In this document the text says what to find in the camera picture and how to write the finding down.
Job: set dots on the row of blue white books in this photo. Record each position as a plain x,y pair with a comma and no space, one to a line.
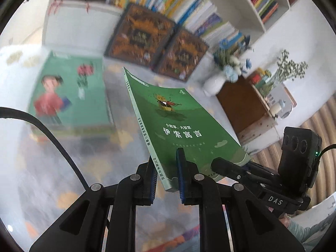
210,21

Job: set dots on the small colourful box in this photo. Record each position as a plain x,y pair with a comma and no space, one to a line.
261,81

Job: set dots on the person's right hand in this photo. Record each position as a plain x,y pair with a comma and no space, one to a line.
283,219

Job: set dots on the small white figurine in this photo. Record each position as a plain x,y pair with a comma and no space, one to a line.
277,108

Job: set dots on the brown wooden cabinet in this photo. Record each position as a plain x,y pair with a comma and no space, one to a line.
241,105

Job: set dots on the white ceramic vase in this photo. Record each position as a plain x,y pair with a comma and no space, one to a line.
212,85

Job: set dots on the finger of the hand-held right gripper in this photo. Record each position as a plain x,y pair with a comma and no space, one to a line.
231,172
262,169

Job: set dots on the white bookshelf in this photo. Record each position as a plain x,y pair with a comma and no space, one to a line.
78,26

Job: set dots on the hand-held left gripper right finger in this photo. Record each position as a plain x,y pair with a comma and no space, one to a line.
181,176

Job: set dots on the glass vase with dried sprigs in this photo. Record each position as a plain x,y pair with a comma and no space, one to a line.
291,68

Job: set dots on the blue and white flowers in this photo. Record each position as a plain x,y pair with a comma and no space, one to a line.
231,63

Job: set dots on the stack of thin books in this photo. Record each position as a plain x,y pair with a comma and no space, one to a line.
71,97

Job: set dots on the dark ornate hardcover book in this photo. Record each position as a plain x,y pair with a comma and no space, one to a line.
181,55
141,36

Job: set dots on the row of red blue books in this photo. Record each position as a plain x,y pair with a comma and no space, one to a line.
262,2

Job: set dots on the person's right forearm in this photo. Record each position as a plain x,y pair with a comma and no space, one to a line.
302,231

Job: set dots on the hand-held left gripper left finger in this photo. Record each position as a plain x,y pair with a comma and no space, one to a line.
153,186

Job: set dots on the dark green paperback book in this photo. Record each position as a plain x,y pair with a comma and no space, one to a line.
178,126

